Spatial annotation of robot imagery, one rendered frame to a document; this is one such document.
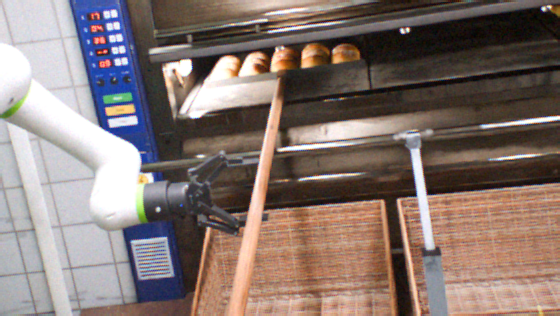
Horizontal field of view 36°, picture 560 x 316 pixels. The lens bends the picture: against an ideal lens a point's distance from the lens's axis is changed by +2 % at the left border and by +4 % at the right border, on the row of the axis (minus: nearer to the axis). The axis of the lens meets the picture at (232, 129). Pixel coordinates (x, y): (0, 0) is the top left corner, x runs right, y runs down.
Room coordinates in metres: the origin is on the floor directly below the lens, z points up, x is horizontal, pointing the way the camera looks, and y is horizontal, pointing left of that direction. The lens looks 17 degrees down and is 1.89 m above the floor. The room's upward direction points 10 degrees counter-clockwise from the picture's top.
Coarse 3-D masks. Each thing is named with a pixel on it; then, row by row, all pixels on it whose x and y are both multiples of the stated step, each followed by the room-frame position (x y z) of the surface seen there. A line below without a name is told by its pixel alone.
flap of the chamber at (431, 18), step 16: (528, 0) 2.17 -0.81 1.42; (544, 0) 2.16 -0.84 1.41; (416, 16) 2.22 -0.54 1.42; (432, 16) 2.21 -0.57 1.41; (448, 16) 2.20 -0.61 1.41; (464, 16) 2.19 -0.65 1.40; (320, 32) 2.26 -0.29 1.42; (336, 32) 2.25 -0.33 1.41; (352, 32) 2.24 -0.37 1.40; (368, 32) 2.24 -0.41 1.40; (208, 48) 2.32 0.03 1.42; (224, 48) 2.31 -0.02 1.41; (240, 48) 2.30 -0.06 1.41; (256, 48) 2.29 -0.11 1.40
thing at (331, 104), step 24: (504, 72) 2.36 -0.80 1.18; (528, 72) 2.32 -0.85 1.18; (552, 72) 2.29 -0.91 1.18; (336, 96) 2.43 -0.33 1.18; (360, 96) 2.39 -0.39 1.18; (384, 96) 2.38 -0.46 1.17; (408, 96) 2.36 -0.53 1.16; (432, 96) 2.35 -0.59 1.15; (456, 96) 2.34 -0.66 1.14; (192, 120) 2.48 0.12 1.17; (216, 120) 2.47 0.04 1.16; (240, 120) 2.45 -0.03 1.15
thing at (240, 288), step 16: (272, 112) 2.29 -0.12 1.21; (272, 128) 2.14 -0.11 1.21; (272, 144) 2.03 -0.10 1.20; (256, 176) 1.83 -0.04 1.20; (256, 192) 1.72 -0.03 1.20; (256, 208) 1.63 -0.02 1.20; (256, 224) 1.56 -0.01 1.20; (256, 240) 1.50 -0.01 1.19; (240, 256) 1.43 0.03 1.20; (240, 272) 1.36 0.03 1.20; (240, 288) 1.31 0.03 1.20; (240, 304) 1.26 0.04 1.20
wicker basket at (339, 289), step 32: (288, 224) 2.39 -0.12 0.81; (320, 224) 2.37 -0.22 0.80; (352, 224) 2.35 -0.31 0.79; (384, 224) 2.24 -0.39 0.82; (224, 256) 2.42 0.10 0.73; (256, 256) 2.39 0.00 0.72; (288, 256) 2.37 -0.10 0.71; (352, 256) 2.33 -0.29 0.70; (384, 256) 2.13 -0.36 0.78; (256, 288) 2.37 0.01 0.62; (320, 288) 2.33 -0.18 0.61; (352, 288) 2.31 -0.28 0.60; (384, 288) 2.29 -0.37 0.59
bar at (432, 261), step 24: (528, 120) 1.96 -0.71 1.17; (552, 120) 1.94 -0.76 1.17; (312, 144) 2.05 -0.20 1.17; (336, 144) 2.03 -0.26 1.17; (360, 144) 2.02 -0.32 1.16; (384, 144) 2.01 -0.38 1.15; (408, 144) 1.99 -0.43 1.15; (144, 168) 2.13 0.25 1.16; (168, 168) 2.11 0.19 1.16; (432, 240) 1.82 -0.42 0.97; (432, 264) 1.78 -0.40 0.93; (432, 288) 1.78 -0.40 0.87; (432, 312) 1.78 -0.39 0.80
